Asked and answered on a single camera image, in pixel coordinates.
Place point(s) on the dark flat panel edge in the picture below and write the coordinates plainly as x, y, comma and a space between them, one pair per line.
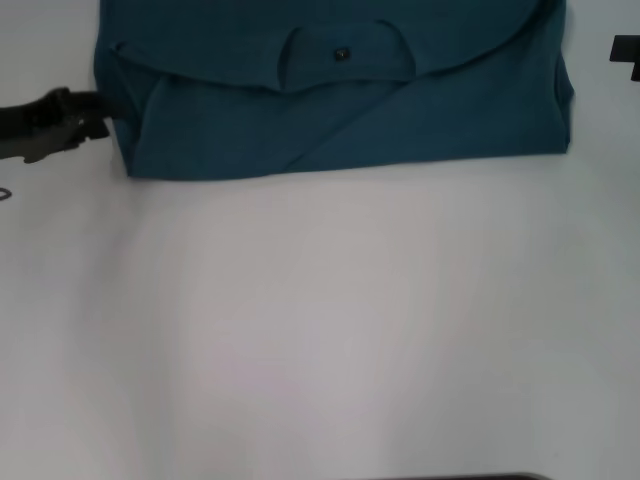
450, 477

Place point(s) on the teal t-shirt with pink print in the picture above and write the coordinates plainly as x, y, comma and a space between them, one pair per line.
350, 125

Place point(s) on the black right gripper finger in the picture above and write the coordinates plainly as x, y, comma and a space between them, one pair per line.
627, 50

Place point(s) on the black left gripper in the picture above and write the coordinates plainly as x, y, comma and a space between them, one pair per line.
35, 125

